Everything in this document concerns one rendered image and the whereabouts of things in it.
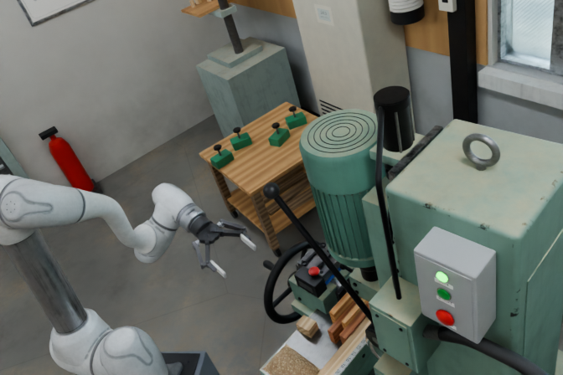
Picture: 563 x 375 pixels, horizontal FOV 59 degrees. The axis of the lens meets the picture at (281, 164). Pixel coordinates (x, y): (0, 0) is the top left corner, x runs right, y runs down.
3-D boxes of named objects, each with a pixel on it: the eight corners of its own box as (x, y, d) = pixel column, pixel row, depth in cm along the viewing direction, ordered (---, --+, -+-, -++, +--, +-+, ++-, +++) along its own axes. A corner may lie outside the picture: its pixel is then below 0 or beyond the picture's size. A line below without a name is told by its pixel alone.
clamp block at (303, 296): (325, 267, 156) (319, 247, 151) (359, 286, 147) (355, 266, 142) (293, 300, 149) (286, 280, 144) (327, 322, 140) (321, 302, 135)
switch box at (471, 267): (440, 290, 87) (433, 224, 77) (497, 318, 80) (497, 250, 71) (420, 315, 84) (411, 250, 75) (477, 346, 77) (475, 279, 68)
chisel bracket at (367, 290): (369, 278, 134) (364, 257, 129) (415, 303, 125) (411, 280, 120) (352, 297, 131) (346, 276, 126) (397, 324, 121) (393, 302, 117)
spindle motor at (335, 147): (358, 204, 127) (335, 100, 109) (418, 230, 115) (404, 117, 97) (312, 249, 119) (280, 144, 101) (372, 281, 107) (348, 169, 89)
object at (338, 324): (379, 285, 142) (377, 274, 139) (384, 288, 141) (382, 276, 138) (330, 341, 132) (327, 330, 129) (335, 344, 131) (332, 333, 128)
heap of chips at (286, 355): (286, 343, 135) (282, 336, 133) (325, 372, 125) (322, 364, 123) (262, 368, 131) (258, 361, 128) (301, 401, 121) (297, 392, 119)
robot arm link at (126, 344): (151, 409, 155) (125, 368, 142) (105, 394, 162) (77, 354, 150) (178, 363, 166) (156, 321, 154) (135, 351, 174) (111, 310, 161)
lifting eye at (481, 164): (466, 159, 81) (464, 126, 77) (502, 170, 77) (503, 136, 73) (461, 165, 80) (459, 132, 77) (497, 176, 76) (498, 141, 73)
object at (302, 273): (319, 251, 150) (315, 238, 146) (348, 267, 142) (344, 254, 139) (289, 281, 144) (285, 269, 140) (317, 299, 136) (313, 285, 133)
